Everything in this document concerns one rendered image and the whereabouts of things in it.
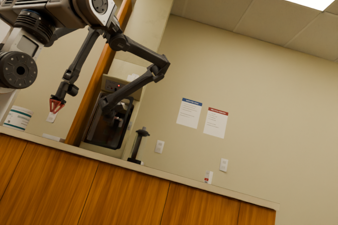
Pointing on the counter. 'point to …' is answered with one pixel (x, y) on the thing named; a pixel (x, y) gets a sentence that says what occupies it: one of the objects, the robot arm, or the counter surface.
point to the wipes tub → (18, 118)
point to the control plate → (113, 85)
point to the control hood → (121, 83)
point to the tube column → (149, 18)
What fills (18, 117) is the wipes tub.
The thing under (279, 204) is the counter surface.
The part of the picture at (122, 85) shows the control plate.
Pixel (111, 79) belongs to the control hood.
